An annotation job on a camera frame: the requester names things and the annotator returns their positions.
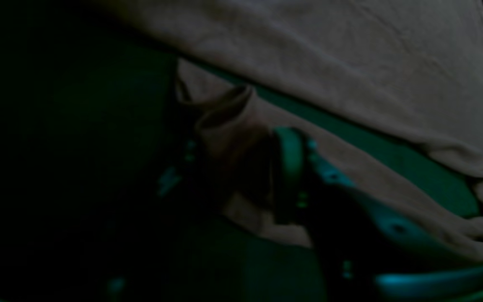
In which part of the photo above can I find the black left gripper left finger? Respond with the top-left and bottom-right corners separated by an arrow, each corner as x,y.
154,139 -> 208,219

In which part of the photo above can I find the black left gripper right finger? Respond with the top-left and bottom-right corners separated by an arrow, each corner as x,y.
272,128 -> 483,300

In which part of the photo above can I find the red long-sleeve shirt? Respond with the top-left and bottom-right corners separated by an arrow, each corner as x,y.
99,0 -> 483,259

